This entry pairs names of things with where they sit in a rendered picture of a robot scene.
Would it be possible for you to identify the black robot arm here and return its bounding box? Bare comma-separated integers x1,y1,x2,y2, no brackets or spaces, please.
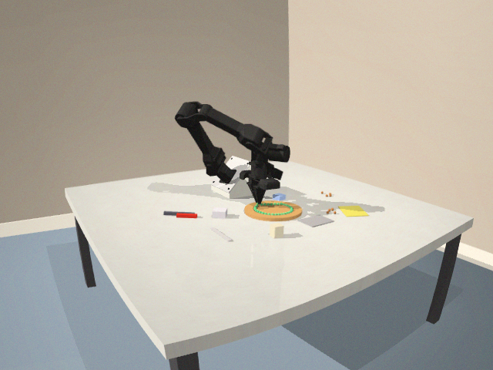
175,101,290,183

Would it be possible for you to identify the orange round board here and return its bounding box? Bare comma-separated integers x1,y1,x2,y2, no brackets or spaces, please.
244,200,302,221

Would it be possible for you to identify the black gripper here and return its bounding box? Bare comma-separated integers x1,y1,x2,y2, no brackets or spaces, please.
240,160,280,204

